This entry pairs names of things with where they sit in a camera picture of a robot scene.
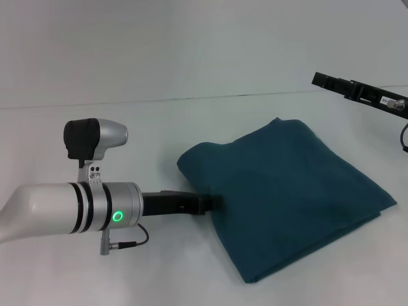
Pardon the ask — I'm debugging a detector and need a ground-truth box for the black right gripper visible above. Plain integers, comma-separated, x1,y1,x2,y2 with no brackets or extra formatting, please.
311,71,408,121

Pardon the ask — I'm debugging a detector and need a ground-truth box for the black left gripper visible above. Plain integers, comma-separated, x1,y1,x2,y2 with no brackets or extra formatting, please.
142,189,224,217

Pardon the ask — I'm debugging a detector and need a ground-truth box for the teal blue shirt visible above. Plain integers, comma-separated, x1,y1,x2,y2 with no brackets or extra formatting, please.
177,117,398,284

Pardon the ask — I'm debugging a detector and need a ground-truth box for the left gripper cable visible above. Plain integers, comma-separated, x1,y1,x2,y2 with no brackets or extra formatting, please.
99,222,150,256

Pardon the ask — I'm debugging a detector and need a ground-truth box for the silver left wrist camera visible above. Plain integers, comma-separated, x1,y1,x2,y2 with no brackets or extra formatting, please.
62,117,129,186

